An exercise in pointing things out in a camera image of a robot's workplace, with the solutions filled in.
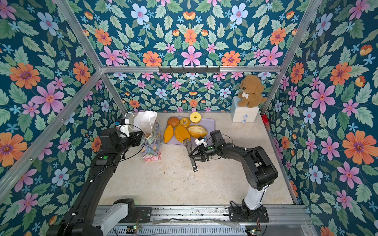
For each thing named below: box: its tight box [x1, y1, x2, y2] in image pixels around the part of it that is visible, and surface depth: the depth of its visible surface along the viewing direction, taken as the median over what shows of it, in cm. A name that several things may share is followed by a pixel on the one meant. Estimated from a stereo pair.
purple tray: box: [162, 116, 217, 147], surface depth 106 cm
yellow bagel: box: [179, 117, 191, 128], surface depth 113 cm
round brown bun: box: [167, 116, 180, 128], surface depth 112 cm
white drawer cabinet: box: [230, 95, 260, 123], surface depth 109 cm
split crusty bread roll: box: [187, 124, 208, 139], surface depth 105 cm
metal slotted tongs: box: [183, 139, 199, 173], surface depth 80 cm
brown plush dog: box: [237, 74, 268, 109], surface depth 97 cm
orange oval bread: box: [175, 125, 191, 144], surface depth 103 cm
